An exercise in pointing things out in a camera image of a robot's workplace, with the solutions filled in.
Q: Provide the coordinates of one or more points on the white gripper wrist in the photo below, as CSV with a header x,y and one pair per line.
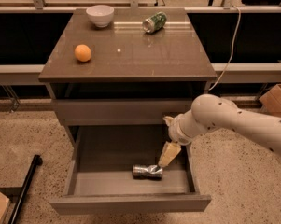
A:
x,y
175,131

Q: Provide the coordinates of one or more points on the crushed silver redbull can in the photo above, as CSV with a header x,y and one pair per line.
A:
x,y
147,171

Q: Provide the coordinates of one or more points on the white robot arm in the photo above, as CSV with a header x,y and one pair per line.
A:
x,y
208,113

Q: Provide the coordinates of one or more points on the open grey middle drawer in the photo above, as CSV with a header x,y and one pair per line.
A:
x,y
100,179

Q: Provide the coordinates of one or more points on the closed grey top drawer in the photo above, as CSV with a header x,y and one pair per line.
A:
x,y
72,112

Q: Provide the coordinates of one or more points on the green soda can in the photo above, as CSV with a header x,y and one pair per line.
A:
x,y
154,23

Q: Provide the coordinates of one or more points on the grey cabinet with glossy top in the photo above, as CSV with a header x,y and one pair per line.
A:
x,y
127,63

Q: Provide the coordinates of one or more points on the cardboard box at right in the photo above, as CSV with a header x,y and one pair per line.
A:
x,y
272,100

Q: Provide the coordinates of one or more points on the orange fruit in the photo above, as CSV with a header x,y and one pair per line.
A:
x,y
82,53

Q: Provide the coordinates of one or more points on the black metal pole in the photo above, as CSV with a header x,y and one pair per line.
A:
x,y
36,161

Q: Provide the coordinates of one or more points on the white ceramic bowl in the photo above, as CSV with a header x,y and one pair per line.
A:
x,y
100,15

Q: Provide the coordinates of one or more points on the grey horizontal rail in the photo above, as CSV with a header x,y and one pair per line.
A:
x,y
235,73

